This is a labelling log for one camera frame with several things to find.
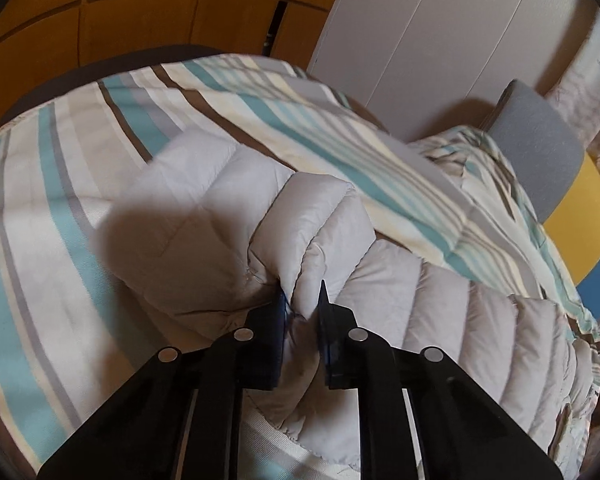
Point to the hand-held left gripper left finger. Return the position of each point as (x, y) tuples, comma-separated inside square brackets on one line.
[(280, 340)]

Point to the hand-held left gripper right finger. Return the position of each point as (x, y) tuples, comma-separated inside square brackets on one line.
[(327, 350)]

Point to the white quilted down jacket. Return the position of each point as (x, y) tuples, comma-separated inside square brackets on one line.
[(220, 220)]

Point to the striped duvet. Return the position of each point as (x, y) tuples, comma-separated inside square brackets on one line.
[(40, 210)]

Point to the grey yellow blue headboard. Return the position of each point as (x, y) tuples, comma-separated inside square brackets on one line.
[(535, 135)]

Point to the white panelled door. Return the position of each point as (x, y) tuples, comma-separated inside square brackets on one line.
[(430, 35)]

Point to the pale patterned curtain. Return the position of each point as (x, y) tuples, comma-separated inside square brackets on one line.
[(590, 85)]

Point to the dark grey bed frame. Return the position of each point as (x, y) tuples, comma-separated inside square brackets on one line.
[(80, 72)]

